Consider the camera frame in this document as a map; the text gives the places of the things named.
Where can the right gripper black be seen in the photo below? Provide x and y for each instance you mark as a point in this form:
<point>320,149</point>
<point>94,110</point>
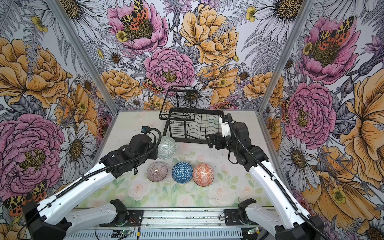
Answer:
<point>219,137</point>

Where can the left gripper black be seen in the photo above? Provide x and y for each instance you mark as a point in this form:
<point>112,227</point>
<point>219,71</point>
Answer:
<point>153,148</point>

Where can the green patterned bowl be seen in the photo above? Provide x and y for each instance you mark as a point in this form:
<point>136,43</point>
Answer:
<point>167,148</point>

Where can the orange red patterned bowl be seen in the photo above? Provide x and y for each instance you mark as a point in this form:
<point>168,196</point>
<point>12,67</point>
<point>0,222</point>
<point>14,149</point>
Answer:
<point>203,175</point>

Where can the blue patterned bowl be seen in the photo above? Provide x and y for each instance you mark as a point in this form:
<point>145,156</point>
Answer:
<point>182,172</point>

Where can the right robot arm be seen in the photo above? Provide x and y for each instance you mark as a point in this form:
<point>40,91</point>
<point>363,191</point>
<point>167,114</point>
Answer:
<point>257,164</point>

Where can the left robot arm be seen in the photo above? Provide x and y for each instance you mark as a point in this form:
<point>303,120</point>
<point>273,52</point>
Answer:
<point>109,168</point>

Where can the pink patterned bowl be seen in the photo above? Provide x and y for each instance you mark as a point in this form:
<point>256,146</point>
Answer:
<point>156,172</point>

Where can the black wire dish rack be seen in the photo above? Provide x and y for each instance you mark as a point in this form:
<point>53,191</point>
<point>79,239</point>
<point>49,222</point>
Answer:
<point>187,120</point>

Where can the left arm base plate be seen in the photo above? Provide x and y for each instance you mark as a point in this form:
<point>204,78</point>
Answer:
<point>131,218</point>

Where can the aluminium front rail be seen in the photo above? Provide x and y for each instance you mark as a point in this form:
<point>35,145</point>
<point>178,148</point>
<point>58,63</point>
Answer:
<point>177,218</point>

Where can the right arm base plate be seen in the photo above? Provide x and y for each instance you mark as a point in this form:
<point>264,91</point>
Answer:
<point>237,217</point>

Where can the white vented cable duct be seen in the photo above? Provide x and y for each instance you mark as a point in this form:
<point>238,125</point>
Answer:
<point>159,234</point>

